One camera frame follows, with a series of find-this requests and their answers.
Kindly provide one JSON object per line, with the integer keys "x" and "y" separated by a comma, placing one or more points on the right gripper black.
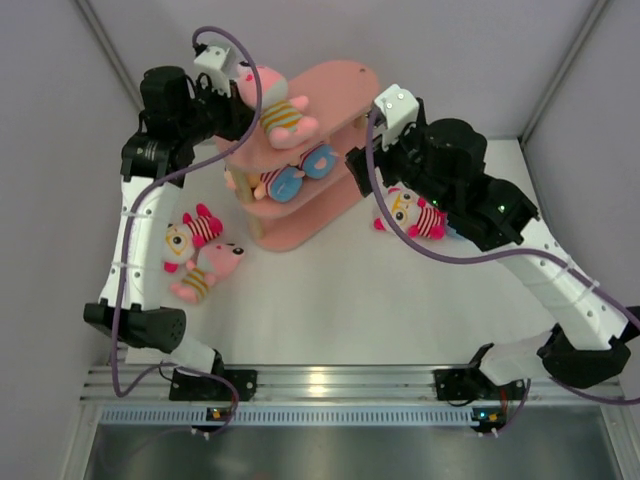
{"x": 414, "y": 134}

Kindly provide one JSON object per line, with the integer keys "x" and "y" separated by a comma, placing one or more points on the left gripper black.
{"x": 237, "y": 115}

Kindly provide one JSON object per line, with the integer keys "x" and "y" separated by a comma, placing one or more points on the large pink frog plush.
{"x": 282, "y": 117}

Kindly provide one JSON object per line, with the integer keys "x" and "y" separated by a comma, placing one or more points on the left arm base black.
{"x": 186, "y": 387}

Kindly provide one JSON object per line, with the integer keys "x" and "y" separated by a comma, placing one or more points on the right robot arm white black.
{"x": 443, "y": 162}

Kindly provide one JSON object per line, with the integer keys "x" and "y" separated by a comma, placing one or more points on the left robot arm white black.
{"x": 178, "y": 114}

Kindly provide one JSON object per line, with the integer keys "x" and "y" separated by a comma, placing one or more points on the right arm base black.
{"x": 466, "y": 385}

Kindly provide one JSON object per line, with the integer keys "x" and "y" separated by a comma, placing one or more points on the blue plush on shelf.
{"x": 280, "y": 185}
{"x": 318, "y": 162}

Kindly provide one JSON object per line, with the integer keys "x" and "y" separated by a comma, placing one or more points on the pink three-tier shelf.
{"x": 339, "y": 93}

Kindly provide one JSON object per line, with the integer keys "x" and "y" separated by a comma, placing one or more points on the right white glasses plush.
{"x": 414, "y": 215}

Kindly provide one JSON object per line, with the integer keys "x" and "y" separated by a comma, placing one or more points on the white glasses plush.
{"x": 182, "y": 240}
{"x": 414, "y": 215}

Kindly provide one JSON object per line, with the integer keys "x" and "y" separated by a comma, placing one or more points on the left white glasses plush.
{"x": 182, "y": 240}

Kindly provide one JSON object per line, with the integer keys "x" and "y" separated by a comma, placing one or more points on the small pink frog plush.
{"x": 214, "y": 263}

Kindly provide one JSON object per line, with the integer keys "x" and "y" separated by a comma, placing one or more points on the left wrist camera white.
{"x": 215, "y": 63}

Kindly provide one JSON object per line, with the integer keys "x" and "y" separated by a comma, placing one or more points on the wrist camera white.
{"x": 215, "y": 63}
{"x": 397, "y": 108}

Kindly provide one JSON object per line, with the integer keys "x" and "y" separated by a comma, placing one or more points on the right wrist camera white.
{"x": 397, "y": 108}

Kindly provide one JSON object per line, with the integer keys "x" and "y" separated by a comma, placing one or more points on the aluminium mounting rail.
{"x": 333, "y": 384}

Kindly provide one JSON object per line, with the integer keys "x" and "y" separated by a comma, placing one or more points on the slotted cable duct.
{"x": 203, "y": 416}

